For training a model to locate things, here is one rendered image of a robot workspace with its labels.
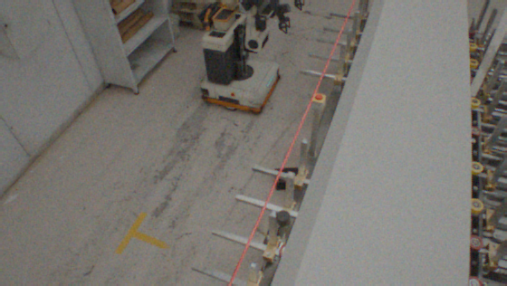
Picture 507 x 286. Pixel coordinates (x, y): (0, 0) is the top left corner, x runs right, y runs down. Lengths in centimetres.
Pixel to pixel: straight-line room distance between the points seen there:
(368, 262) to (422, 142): 8
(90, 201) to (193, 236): 101
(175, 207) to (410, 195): 304
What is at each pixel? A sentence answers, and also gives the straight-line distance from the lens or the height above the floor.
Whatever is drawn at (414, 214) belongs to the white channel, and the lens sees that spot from 19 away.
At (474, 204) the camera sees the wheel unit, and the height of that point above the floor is 91.
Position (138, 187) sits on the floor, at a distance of 341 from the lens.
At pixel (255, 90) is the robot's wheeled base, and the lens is 366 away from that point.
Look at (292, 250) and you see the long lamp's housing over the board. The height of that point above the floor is 236.
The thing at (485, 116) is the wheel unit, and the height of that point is 85.
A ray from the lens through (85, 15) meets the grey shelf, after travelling 407.
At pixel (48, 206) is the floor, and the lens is 366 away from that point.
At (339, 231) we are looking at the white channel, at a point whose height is 246.
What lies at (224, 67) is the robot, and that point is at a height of 52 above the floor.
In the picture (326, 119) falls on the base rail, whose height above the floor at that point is 70.
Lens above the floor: 261
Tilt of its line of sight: 48 degrees down
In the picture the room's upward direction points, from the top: 4 degrees counter-clockwise
